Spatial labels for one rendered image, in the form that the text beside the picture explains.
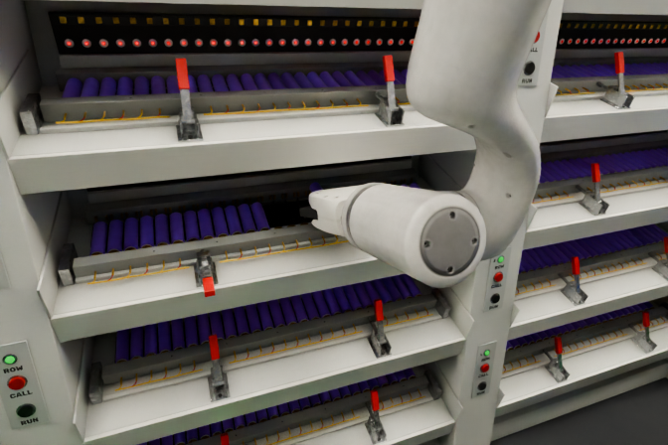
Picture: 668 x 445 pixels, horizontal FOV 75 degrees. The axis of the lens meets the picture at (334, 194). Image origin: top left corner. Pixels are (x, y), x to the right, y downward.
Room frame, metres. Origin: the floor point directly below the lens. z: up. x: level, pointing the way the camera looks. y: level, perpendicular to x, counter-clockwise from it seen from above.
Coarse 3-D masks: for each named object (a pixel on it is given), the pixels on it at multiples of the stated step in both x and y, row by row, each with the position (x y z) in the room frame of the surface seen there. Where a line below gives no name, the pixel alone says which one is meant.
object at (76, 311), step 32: (96, 192) 0.60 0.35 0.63; (128, 192) 0.62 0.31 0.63; (160, 192) 0.63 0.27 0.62; (64, 224) 0.55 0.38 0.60; (64, 256) 0.49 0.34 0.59; (288, 256) 0.56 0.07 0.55; (320, 256) 0.57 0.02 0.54; (352, 256) 0.57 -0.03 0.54; (64, 288) 0.47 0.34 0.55; (96, 288) 0.48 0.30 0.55; (128, 288) 0.48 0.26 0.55; (160, 288) 0.48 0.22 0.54; (192, 288) 0.49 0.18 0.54; (224, 288) 0.49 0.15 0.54; (256, 288) 0.51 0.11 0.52; (288, 288) 0.53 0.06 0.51; (320, 288) 0.55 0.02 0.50; (64, 320) 0.43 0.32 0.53; (96, 320) 0.45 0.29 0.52; (128, 320) 0.46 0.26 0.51; (160, 320) 0.48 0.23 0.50
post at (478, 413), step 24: (552, 0) 0.66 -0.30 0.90; (552, 24) 0.66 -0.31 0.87; (552, 48) 0.66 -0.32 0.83; (528, 96) 0.65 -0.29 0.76; (528, 120) 0.66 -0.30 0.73; (456, 168) 0.71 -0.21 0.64; (480, 264) 0.64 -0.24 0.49; (456, 288) 0.67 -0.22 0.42; (480, 288) 0.64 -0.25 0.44; (480, 312) 0.64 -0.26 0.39; (504, 312) 0.66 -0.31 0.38; (480, 336) 0.64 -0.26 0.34; (504, 336) 0.66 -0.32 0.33; (456, 360) 0.65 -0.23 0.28; (456, 384) 0.65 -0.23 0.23; (480, 408) 0.65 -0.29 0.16; (456, 432) 0.64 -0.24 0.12; (480, 432) 0.66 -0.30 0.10
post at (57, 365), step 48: (0, 0) 0.52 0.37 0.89; (0, 48) 0.49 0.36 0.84; (0, 144) 0.42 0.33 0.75; (0, 192) 0.42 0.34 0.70; (48, 192) 0.53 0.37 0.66; (0, 240) 0.42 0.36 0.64; (48, 240) 0.49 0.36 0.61; (0, 336) 0.41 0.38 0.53; (48, 336) 0.42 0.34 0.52; (48, 384) 0.42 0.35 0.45; (0, 432) 0.40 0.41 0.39; (48, 432) 0.41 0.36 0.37
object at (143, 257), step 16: (304, 224) 0.60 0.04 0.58; (208, 240) 0.55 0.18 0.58; (224, 240) 0.55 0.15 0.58; (240, 240) 0.55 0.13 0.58; (256, 240) 0.56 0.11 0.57; (272, 240) 0.57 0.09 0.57; (288, 240) 0.58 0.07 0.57; (304, 240) 0.59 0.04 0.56; (336, 240) 0.59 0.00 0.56; (96, 256) 0.50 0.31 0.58; (112, 256) 0.50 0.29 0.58; (128, 256) 0.50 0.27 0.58; (144, 256) 0.51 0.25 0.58; (160, 256) 0.51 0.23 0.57; (176, 256) 0.52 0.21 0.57; (192, 256) 0.53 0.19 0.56; (256, 256) 0.54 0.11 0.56; (80, 272) 0.48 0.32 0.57; (96, 272) 0.49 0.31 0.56; (112, 272) 0.49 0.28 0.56; (160, 272) 0.50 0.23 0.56
